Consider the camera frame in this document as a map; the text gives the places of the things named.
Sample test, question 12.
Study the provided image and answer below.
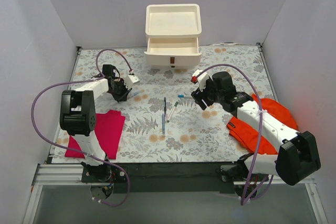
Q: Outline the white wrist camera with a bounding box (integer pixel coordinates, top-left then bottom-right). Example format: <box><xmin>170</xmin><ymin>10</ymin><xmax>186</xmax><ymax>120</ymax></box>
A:
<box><xmin>191</xmin><ymin>69</ymin><xmax>210</xmax><ymax>91</ymax></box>
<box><xmin>124</xmin><ymin>74</ymin><xmax>140</xmax><ymax>89</ymax></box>

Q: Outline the floral patterned table mat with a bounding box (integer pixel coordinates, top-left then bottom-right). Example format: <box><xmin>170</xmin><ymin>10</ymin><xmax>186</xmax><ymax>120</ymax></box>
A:
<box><xmin>51</xmin><ymin>44</ymin><xmax>295</xmax><ymax>163</ymax></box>

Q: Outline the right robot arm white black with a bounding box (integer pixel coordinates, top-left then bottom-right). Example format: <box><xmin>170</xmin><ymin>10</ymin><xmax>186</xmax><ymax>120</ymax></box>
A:
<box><xmin>191</xmin><ymin>69</ymin><xmax>321</xmax><ymax>186</ymax></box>

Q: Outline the aluminium front frame rail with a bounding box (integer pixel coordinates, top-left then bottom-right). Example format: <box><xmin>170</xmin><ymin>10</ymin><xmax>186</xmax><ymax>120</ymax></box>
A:
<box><xmin>24</xmin><ymin>164</ymin><xmax>327</xmax><ymax>223</ymax></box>

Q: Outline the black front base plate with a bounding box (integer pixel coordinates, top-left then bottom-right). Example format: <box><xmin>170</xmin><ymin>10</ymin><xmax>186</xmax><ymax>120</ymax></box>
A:
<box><xmin>81</xmin><ymin>161</ymin><xmax>269</xmax><ymax>195</ymax></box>

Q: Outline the white teal capped marker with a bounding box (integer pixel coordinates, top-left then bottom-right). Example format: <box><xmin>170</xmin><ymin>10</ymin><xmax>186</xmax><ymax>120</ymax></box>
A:
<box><xmin>178</xmin><ymin>94</ymin><xmax>193</xmax><ymax>99</ymax></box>

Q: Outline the magenta folded cloth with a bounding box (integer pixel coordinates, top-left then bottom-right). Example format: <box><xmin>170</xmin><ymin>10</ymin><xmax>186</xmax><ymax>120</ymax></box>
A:
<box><xmin>65</xmin><ymin>110</ymin><xmax>125</xmax><ymax>159</ymax></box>

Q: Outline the light blue translucent pen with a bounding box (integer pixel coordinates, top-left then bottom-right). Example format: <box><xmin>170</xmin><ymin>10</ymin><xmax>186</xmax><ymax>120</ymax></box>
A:
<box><xmin>161</xmin><ymin>114</ymin><xmax>166</xmax><ymax>137</ymax></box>

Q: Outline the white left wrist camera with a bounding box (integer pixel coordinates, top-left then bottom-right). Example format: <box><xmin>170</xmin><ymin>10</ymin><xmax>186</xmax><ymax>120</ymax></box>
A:
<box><xmin>124</xmin><ymin>74</ymin><xmax>140</xmax><ymax>89</ymax></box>

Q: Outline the white top drawer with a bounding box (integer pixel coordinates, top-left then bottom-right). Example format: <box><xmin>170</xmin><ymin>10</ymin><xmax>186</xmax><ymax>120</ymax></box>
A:
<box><xmin>144</xmin><ymin>38</ymin><xmax>202</xmax><ymax>68</ymax></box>

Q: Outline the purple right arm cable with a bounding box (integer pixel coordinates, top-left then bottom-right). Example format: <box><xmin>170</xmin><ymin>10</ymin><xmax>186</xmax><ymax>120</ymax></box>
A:
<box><xmin>196</xmin><ymin>63</ymin><xmax>274</xmax><ymax>206</ymax></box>

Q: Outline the white green pen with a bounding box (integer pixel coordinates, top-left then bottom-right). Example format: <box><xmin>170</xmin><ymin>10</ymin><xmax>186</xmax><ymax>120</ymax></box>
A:
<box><xmin>167</xmin><ymin>101</ymin><xmax>179</xmax><ymax>122</ymax></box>

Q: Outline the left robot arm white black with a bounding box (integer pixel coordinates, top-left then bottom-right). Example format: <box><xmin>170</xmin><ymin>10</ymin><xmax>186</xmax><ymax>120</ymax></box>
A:
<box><xmin>60</xmin><ymin>65</ymin><xmax>140</xmax><ymax>182</ymax></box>

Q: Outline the white stacked drawer unit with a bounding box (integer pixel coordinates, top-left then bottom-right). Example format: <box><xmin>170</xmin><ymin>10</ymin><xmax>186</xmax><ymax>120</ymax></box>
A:
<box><xmin>145</xmin><ymin>4</ymin><xmax>202</xmax><ymax>38</ymax></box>

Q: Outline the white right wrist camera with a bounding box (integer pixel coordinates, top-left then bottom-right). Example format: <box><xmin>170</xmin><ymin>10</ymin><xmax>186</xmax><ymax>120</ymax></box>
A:
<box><xmin>191</xmin><ymin>69</ymin><xmax>210</xmax><ymax>91</ymax></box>

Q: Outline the orange crumpled cloth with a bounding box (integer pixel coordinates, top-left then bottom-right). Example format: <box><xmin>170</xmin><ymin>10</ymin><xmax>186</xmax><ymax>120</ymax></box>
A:
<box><xmin>226</xmin><ymin>98</ymin><xmax>298</xmax><ymax>155</ymax></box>

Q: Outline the blue capped white pen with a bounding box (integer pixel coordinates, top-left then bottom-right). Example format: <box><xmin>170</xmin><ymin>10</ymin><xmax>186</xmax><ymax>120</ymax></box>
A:
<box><xmin>133</xmin><ymin>90</ymin><xmax>144</xmax><ymax>96</ymax></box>

